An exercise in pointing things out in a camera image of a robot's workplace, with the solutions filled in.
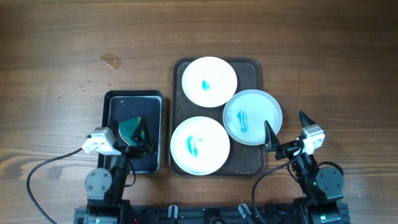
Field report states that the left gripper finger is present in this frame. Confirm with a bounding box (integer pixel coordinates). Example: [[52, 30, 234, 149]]
[[116, 121, 127, 147], [131, 117, 153, 146]]

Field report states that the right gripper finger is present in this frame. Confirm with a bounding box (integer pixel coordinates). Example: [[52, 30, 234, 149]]
[[298, 110, 316, 128], [264, 121, 280, 152]]

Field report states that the green yellow sponge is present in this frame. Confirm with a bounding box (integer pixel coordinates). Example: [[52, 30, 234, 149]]
[[119, 119, 133, 146]]

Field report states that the white plate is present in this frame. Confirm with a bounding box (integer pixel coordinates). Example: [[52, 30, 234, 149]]
[[223, 90, 283, 146], [182, 57, 238, 108], [170, 116, 230, 175]]

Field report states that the white plate top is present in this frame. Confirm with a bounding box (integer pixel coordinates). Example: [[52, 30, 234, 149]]
[[182, 57, 238, 108]]

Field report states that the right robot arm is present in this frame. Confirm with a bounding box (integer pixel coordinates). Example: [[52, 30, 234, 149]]
[[261, 111, 344, 223]]

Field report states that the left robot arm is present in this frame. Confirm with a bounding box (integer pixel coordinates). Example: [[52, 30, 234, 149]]
[[73, 117, 153, 224]]

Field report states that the brown serving tray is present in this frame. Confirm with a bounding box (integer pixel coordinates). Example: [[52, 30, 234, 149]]
[[169, 58, 266, 178]]

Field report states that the black water tray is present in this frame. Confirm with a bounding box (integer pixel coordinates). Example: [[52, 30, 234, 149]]
[[101, 90, 163, 174]]

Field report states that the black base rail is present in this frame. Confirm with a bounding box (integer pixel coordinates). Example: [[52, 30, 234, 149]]
[[73, 203, 351, 224]]

